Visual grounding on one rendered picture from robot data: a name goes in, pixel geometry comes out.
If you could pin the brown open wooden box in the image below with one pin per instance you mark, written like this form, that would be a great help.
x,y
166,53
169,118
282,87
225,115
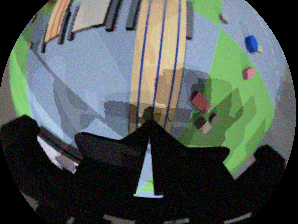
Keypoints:
x,y
50,3

